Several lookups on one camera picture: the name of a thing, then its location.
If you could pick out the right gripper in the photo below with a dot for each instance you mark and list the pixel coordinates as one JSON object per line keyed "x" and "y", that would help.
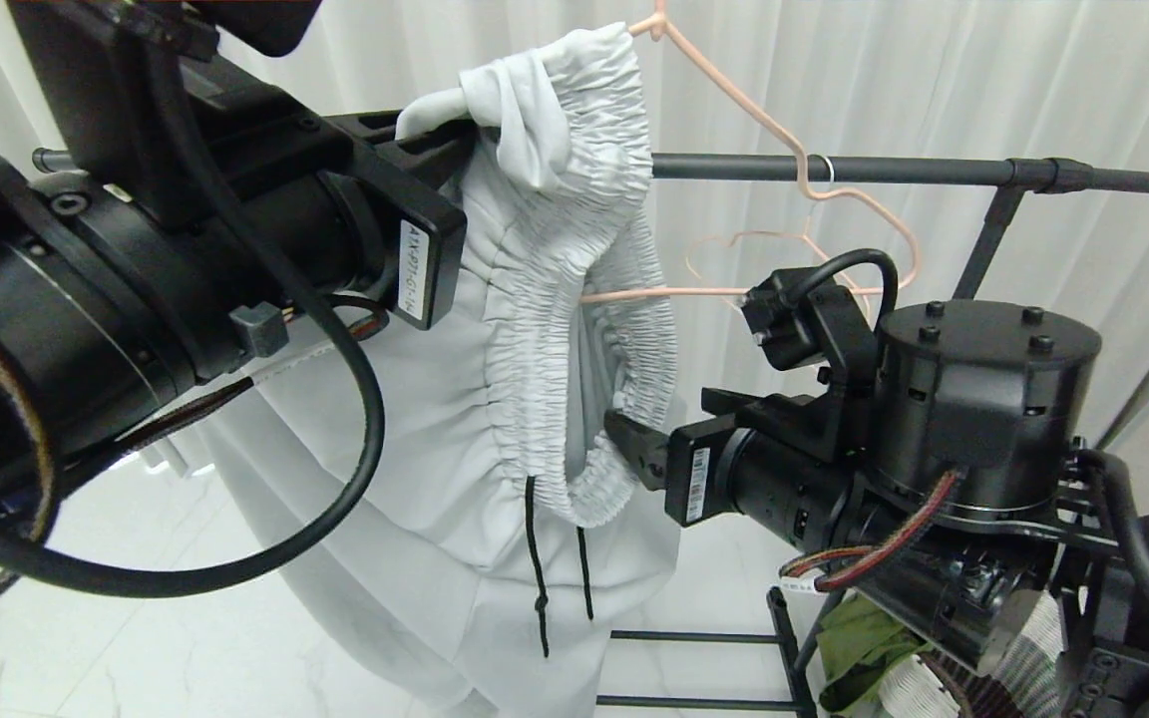
{"x": 784, "y": 489}

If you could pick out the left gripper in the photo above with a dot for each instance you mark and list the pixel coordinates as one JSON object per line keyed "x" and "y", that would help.
{"x": 420, "y": 269}

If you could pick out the pink clothes hanger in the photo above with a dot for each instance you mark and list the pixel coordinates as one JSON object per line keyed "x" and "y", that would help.
{"x": 654, "y": 294}
{"x": 802, "y": 237}

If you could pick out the pale grey shorts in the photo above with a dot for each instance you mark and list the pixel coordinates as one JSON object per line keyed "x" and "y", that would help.
{"x": 415, "y": 449}

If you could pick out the white laundry basket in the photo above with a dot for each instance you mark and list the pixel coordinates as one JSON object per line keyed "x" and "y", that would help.
{"x": 909, "y": 693}

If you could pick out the black clothes rack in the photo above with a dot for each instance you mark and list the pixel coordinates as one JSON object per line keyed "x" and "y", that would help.
{"x": 934, "y": 170}

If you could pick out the green garment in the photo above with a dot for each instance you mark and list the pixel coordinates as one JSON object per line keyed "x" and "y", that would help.
{"x": 854, "y": 648}

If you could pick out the white curtain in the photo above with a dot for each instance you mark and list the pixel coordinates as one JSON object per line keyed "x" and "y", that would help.
{"x": 934, "y": 80}

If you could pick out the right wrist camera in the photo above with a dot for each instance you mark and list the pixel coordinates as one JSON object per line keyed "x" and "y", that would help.
{"x": 794, "y": 319}

